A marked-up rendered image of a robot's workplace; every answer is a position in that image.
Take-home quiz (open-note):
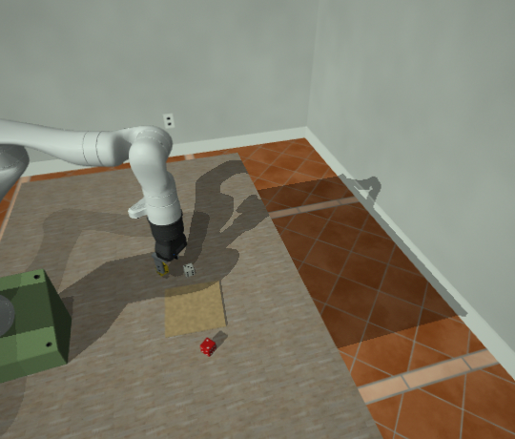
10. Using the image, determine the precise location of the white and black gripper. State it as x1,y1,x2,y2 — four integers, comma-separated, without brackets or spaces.
128,198,187,274

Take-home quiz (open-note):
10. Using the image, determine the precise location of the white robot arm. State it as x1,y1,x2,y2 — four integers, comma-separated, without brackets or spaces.
0,119,177,336

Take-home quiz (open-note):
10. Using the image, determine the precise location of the white die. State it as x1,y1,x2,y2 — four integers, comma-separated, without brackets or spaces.
183,263,195,278

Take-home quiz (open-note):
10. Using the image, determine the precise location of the red die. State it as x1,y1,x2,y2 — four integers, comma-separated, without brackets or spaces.
200,338,216,357

